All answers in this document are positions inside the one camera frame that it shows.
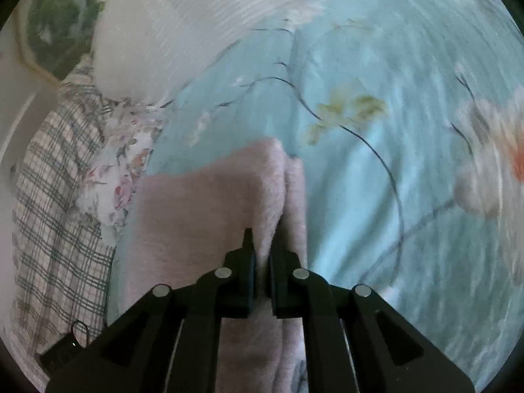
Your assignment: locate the white floral cloth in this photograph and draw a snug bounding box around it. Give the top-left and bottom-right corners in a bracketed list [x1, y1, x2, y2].
[76, 98, 166, 234]

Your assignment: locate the light blue floral bedsheet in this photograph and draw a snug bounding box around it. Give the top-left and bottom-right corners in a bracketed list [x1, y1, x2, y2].
[107, 0, 524, 393]

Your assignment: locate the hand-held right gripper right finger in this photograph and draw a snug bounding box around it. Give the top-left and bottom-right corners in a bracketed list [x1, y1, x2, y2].
[268, 233, 476, 393]

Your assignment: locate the white striped pillow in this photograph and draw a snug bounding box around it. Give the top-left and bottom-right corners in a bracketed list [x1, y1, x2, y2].
[93, 0, 381, 105]

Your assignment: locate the pink knit sweater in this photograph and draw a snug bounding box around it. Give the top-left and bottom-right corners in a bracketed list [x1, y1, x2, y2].
[107, 137, 309, 393]

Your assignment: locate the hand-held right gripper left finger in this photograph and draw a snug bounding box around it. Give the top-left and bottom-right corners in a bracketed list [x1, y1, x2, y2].
[45, 228, 258, 393]

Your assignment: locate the plaid cloth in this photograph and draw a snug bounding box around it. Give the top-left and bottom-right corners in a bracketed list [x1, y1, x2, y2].
[8, 76, 136, 389]

